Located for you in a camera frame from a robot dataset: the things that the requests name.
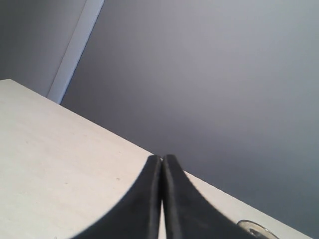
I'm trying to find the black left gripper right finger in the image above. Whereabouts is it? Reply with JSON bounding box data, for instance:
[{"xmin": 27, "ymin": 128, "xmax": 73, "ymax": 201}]
[{"xmin": 162, "ymin": 154, "xmax": 253, "ymax": 239}]

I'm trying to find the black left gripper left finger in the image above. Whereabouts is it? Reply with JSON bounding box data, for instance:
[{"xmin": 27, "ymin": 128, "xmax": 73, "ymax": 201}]
[{"xmin": 74, "ymin": 155, "xmax": 161, "ymax": 239}]

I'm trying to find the shiny steel cup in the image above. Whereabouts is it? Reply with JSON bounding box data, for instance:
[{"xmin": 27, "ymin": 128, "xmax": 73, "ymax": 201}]
[{"xmin": 237, "ymin": 220, "xmax": 279, "ymax": 239}]

